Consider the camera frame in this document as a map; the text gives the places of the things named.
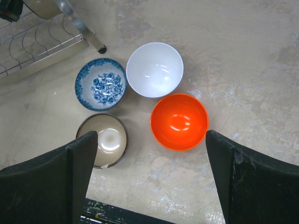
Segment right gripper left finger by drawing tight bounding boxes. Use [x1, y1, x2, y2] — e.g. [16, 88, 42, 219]
[0, 131, 98, 224]

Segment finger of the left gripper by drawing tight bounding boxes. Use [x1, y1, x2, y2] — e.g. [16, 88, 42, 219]
[0, 0, 23, 21]

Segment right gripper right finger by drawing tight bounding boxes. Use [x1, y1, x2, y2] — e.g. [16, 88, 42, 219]
[206, 130, 299, 224]

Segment olive beige bowl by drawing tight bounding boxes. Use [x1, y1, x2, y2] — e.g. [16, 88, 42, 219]
[23, 0, 61, 20]

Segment orange plastic bowl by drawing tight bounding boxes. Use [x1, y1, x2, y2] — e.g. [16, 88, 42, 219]
[150, 93, 209, 151]

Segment blue floral ceramic bowl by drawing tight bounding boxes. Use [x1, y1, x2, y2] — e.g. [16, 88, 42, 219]
[75, 58, 128, 112]

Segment brown rimmed beige bowl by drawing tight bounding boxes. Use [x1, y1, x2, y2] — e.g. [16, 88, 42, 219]
[76, 113, 128, 169]

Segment white bowl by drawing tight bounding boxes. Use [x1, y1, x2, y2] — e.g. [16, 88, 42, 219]
[126, 42, 184, 98]

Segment steel wire dish rack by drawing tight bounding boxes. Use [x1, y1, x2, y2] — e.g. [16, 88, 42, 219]
[0, 0, 107, 78]

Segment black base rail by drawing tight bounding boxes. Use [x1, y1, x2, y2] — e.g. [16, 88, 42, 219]
[79, 198, 171, 224]

